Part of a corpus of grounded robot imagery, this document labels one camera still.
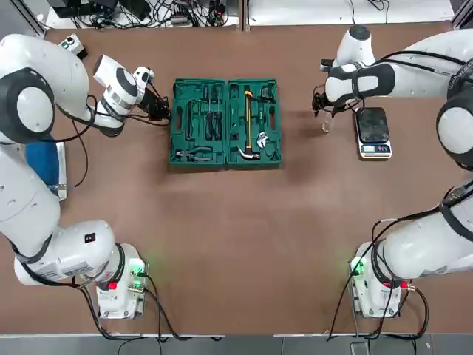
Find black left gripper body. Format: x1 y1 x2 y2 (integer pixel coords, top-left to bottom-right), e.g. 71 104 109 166
139 83 160 112

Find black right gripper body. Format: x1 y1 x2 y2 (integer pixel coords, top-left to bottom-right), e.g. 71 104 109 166
313 85 336 107

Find green plastic toolbox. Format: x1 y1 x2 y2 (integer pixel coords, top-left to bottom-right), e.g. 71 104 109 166
169 77 286 173

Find black digital kitchen scale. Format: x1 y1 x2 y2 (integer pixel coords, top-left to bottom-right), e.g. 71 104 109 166
355 106 395 161

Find white side table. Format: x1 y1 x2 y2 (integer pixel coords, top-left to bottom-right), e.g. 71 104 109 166
246 0 457 26

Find black electronics box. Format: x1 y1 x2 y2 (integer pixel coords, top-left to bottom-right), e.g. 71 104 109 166
55 0 119 18

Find silver metal tray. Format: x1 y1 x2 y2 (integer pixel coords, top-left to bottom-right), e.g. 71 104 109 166
47 142 69 201

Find blue cloth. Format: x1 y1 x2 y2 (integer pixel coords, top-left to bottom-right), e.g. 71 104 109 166
24 142 62 186

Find black handled pliers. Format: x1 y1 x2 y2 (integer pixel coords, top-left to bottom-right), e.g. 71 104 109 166
176 146 214 163

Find black handled screwdriver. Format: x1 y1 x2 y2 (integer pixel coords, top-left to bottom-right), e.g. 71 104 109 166
213 84 223 142
203 84 214 142

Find green handled adjustable wrench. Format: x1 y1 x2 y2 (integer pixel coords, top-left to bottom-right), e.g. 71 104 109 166
254 101 270 150

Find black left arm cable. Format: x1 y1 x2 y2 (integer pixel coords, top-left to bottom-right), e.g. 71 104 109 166
51 94 98 189

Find white green button switch box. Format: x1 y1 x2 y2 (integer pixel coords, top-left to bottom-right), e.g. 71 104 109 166
58 34 89 61

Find black right base cable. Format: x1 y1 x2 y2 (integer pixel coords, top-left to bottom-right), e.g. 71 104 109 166
327 258 358 341

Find black base cable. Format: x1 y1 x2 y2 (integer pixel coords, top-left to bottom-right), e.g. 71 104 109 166
142 272 225 340
327 258 358 341

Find black left base cable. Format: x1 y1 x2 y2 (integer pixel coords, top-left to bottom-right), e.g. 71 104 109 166
142 272 225 340

